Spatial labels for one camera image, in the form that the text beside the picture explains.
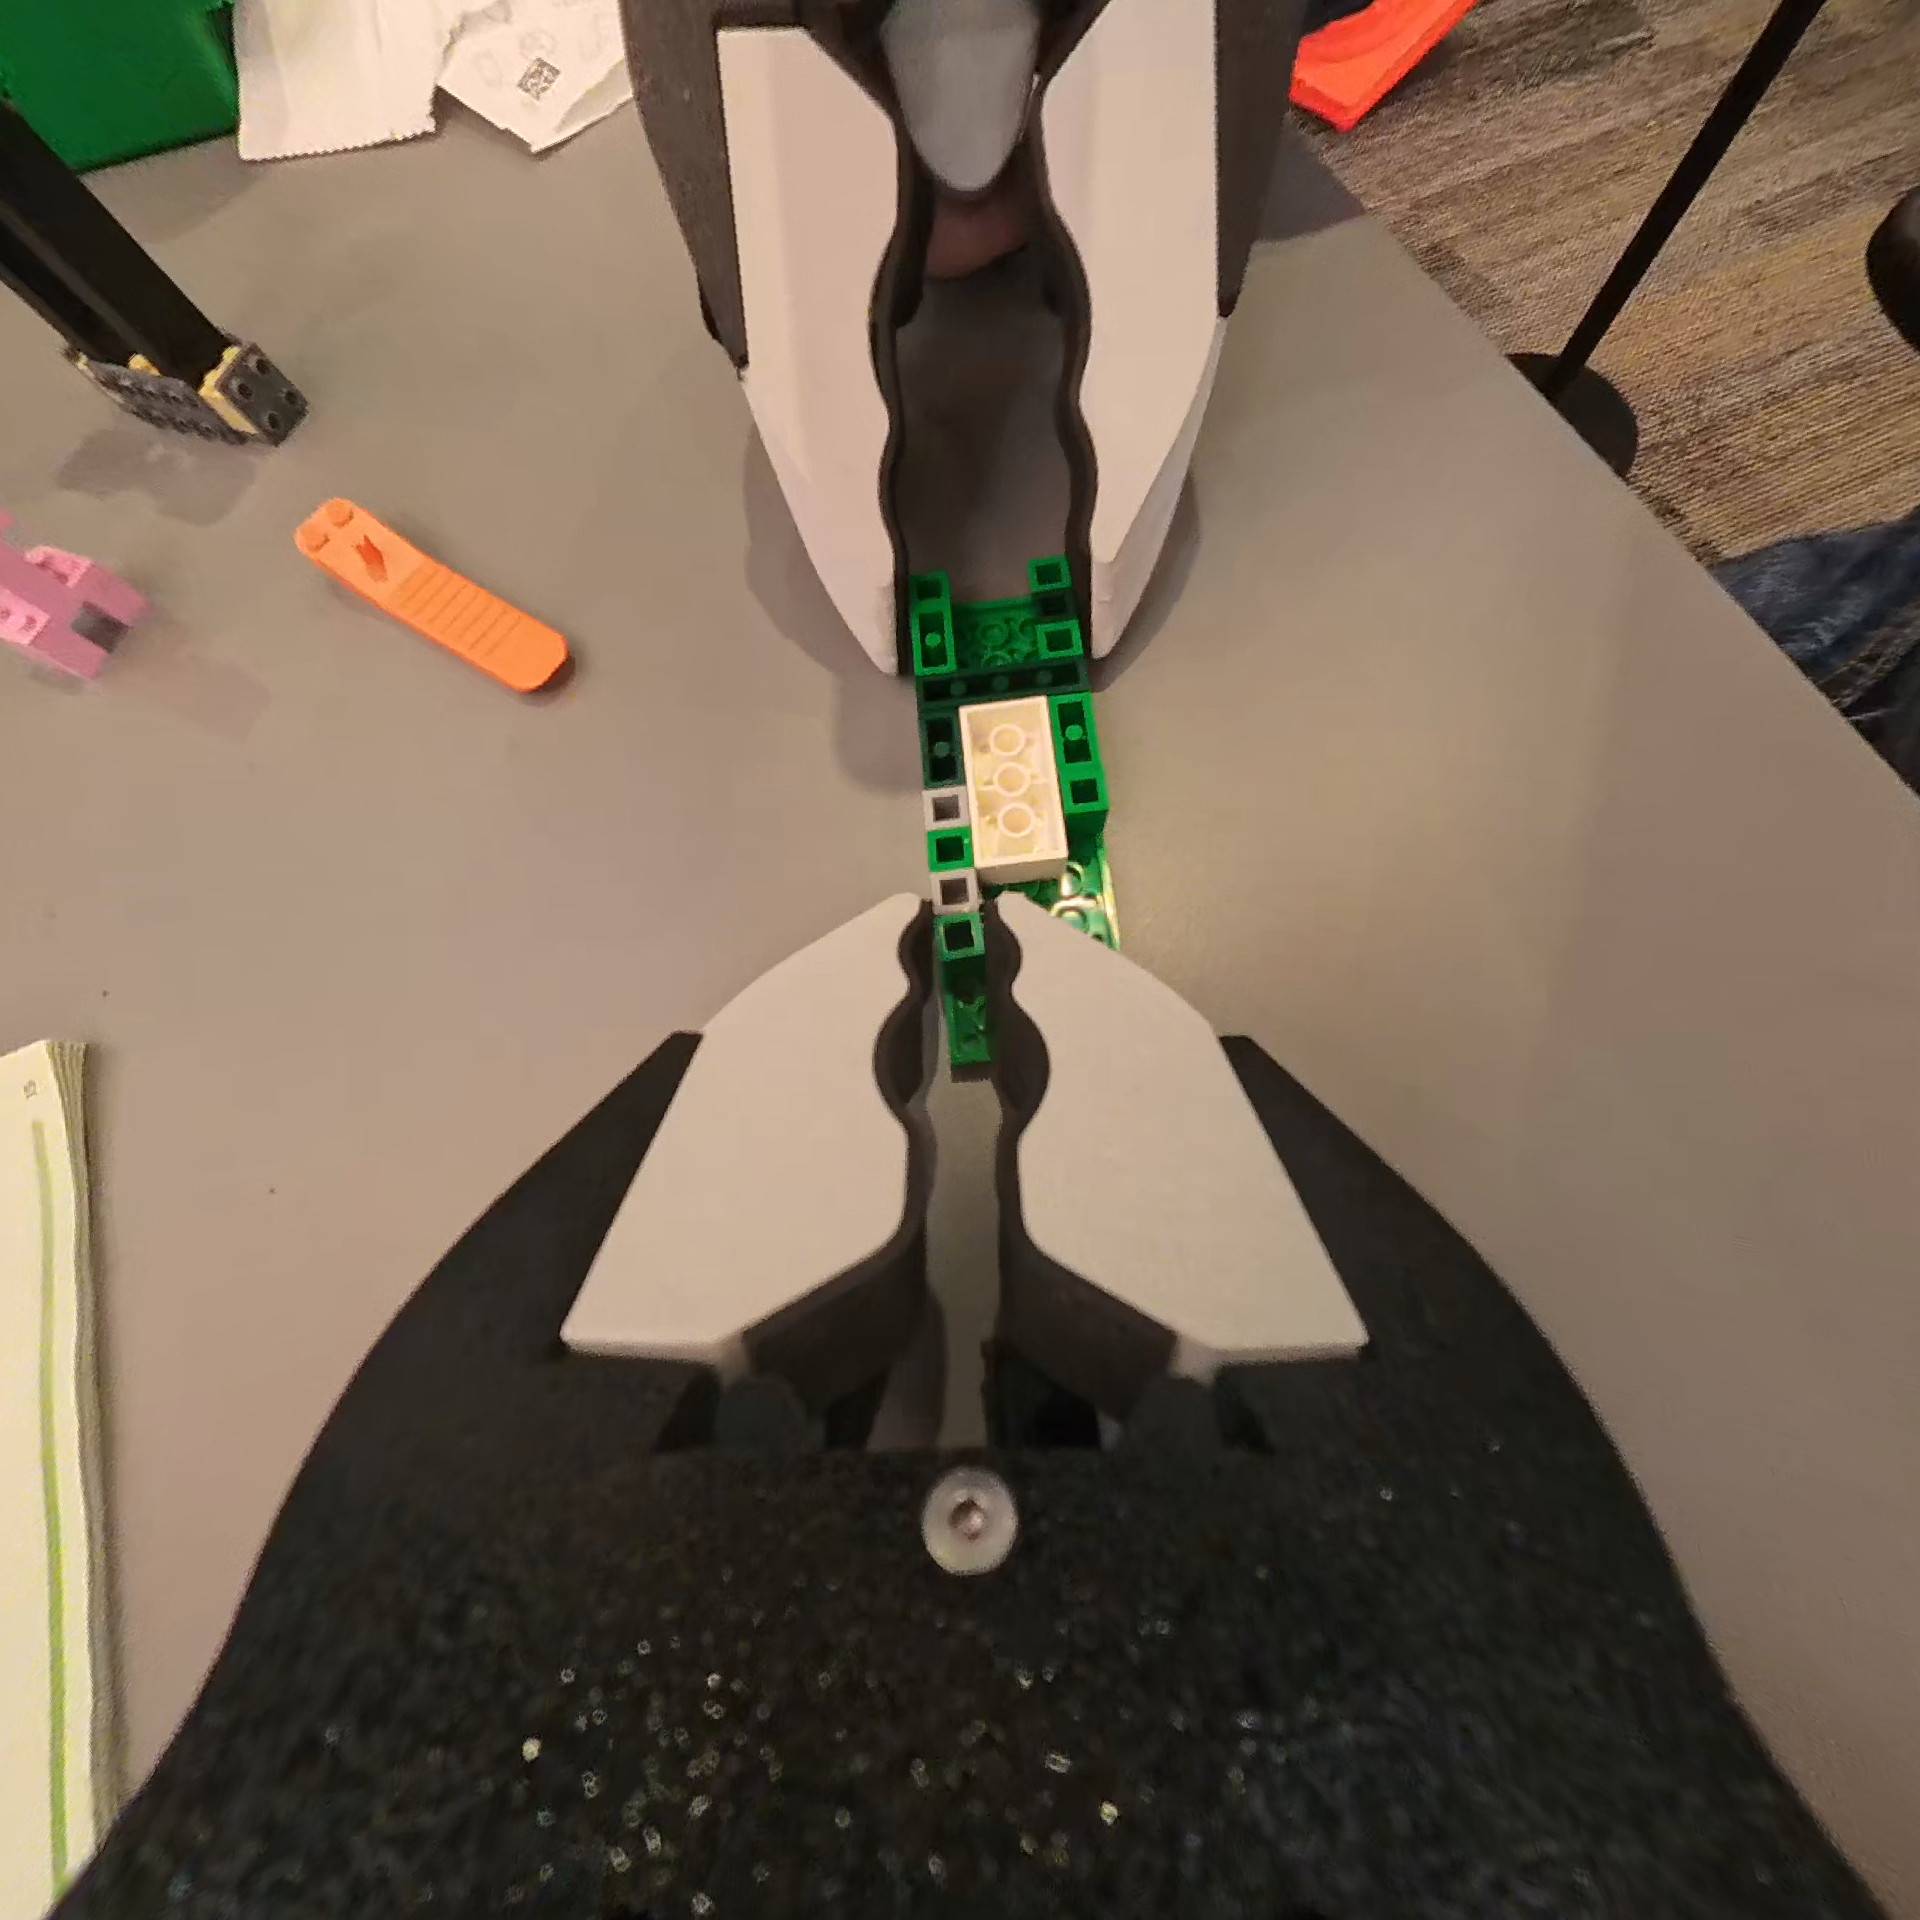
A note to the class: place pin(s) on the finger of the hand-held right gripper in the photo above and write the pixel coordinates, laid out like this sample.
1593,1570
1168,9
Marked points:
1155,301
802,301

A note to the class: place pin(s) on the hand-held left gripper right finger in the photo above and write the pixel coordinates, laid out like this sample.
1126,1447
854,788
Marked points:
1185,1184

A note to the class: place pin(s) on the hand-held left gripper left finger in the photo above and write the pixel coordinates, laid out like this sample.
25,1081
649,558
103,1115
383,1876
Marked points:
750,1170

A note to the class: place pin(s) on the green brick build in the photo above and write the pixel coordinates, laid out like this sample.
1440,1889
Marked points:
998,638

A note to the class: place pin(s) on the orange plastic part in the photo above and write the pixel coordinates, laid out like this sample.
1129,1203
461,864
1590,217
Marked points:
1373,60

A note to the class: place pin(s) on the white plastic bag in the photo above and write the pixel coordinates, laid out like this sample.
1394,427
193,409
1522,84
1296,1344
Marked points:
331,74

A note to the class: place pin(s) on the orange brick separator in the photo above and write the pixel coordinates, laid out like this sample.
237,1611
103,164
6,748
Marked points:
451,614

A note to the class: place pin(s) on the black stand pole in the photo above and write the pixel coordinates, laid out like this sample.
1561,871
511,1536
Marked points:
1695,181

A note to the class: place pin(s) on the plain green box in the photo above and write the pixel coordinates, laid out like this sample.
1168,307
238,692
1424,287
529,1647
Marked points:
105,68

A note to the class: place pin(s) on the long black brick build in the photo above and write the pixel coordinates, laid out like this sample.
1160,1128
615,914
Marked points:
90,271

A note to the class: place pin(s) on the black round object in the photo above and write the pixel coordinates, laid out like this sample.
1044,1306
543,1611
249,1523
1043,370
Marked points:
1898,271

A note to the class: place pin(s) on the instruction booklet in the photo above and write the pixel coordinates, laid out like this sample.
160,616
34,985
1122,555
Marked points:
39,1424

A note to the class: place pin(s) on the person's leg in jeans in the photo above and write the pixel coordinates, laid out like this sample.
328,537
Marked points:
1839,630

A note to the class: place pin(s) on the pink brick build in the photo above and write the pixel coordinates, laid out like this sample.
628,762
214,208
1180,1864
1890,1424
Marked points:
61,609

